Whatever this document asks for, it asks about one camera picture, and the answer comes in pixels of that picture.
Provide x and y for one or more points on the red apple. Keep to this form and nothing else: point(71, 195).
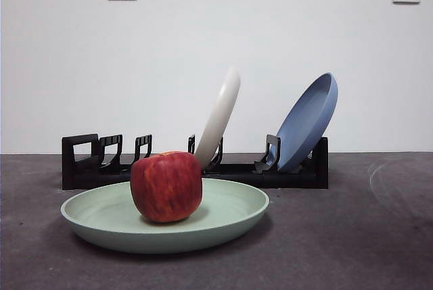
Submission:
point(165, 188)

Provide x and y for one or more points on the green round plate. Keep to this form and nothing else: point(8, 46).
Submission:
point(220, 215)

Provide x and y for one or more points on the blue round plate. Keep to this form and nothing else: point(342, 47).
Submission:
point(304, 127)

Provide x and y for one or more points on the black plate rack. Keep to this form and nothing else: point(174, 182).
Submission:
point(287, 180)

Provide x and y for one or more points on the cream white round plate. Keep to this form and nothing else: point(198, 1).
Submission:
point(220, 111)

